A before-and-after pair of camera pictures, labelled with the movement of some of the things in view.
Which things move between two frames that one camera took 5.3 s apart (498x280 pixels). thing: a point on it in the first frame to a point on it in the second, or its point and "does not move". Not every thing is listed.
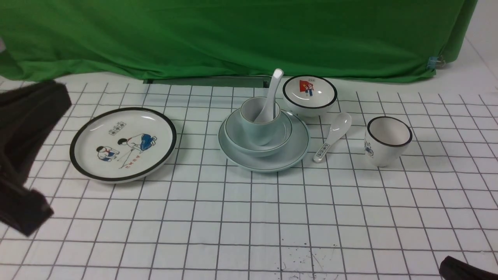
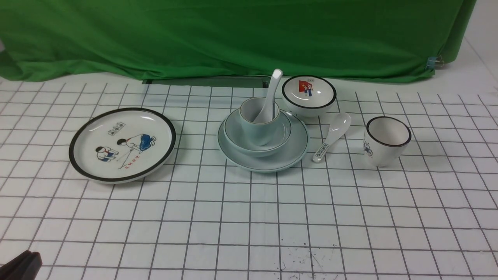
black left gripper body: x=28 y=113 to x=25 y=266
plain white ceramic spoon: x=266 y=113 does not move
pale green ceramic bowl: x=234 y=131 does not move
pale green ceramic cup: x=260 y=133 does not move
